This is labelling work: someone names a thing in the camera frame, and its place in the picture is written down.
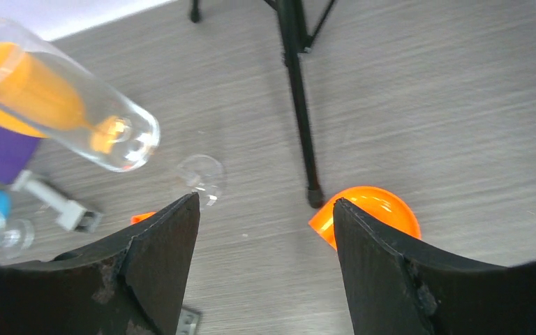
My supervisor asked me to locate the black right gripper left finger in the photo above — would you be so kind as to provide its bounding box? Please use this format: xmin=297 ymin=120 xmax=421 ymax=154
xmin=0 ymin=193 xmax=200 ymax=334

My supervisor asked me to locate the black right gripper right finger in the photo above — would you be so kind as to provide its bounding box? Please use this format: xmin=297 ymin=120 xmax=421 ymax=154
xmin=333 ymin=198 xmax=536 ymax=334

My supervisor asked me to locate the small orange curved piece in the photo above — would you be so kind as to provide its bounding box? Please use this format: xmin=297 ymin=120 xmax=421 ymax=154
xmin=131 ymin=211 xmax=156 ymax=225

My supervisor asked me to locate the orange curved track piece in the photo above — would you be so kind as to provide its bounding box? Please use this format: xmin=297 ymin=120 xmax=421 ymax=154
xmin=308 ymin=186 xmax=422 ymax=249

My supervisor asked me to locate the orange plastic goblet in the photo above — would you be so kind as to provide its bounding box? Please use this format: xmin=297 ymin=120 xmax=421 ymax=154
xmin=0 ymin=42 xmax=130 ymax=154

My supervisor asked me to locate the clear champagne flute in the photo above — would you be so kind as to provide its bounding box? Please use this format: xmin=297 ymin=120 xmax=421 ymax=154
xmin=0 ymin=18 xmax=225 ymax=207

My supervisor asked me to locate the black music stand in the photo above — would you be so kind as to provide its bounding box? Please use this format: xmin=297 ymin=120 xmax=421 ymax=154
xmin=189 ymin=0 xmax=338 ymax=209

